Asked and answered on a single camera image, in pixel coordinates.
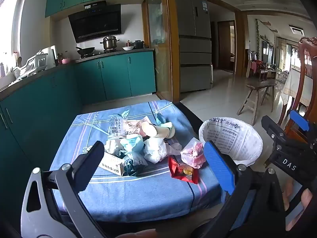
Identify brown wooden door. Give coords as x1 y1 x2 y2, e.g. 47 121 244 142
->
217 20 236 73

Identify pale lilac plastic scrap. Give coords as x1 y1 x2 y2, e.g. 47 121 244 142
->
165 141 183 157

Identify blue plaid tablecloth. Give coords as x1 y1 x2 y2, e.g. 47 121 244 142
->
50 100 223 222

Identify black wok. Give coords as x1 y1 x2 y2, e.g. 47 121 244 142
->
75 47 96 56

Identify blue face mask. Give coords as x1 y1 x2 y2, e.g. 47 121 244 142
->
120 134 145 159

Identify person's right hand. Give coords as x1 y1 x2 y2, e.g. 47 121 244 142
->
281 178 315 214

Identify hanging green vine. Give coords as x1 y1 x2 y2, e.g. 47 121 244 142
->
255 18 262 60

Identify clear bag with dark contents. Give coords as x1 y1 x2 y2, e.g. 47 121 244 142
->
122 154 149 177

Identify black range hood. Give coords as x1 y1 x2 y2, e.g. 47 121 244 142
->
68 1 122 43

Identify bin with white printed liner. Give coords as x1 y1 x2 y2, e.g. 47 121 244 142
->
199 116 263 168

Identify steel cooking pot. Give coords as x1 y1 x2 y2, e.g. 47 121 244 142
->
100 35 120 50

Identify kitchen window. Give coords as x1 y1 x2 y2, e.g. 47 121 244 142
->
0 0 20 62

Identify white dish rack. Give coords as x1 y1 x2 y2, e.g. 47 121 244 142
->
13 53 48 78

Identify red snack wrapper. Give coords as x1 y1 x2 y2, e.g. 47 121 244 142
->
168 155 200 184

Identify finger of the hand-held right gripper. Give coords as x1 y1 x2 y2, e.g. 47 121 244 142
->
289 110 317 144
261 115 289 143

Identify black table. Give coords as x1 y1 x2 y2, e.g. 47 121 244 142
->
173 103 206 139

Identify clear bag with beige contents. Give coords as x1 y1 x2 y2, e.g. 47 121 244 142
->
141 122 160 137

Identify crumpled white tissue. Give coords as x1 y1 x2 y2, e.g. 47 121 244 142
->
105 139 124 155

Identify wooden framed glass door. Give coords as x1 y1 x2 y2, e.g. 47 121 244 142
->
142 0 180 103

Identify pale checked dining tablecloth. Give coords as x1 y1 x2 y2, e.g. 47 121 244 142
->
282 68 315 107

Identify carved wooden chair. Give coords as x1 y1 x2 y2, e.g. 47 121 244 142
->
277 37 317 144

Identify pink printed plastic bag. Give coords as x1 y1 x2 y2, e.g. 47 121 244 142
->
125 119 149 137

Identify teal lower kitchen cabinets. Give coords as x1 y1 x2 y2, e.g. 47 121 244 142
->
0 50 157 228

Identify clear printed plastic packet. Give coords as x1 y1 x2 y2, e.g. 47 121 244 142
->
107 109 130 142

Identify wooden chair with pink cloth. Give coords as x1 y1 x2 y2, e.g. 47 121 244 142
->
246 50 268 81

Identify white plastic bag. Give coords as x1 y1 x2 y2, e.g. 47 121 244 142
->
143 137 167 164

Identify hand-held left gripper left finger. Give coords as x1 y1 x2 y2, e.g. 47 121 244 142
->
20 141 109 238

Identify white kitchen appliance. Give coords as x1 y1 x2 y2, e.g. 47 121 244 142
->
37 46 56 66

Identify ceiling air vent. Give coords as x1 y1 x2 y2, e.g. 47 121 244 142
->
289 25 305 35

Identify clear bag with pink contents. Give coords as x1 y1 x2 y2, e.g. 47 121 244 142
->
180 137 207 169

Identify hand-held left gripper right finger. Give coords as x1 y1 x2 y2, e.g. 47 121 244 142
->
193 141 286 238

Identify white medicine box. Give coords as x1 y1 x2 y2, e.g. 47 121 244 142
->
98 151 125 176

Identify grey multi-door refrigerator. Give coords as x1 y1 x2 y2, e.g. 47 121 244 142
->
175 0 212 93

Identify wooden stool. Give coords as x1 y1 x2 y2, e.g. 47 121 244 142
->
236 82 277 126

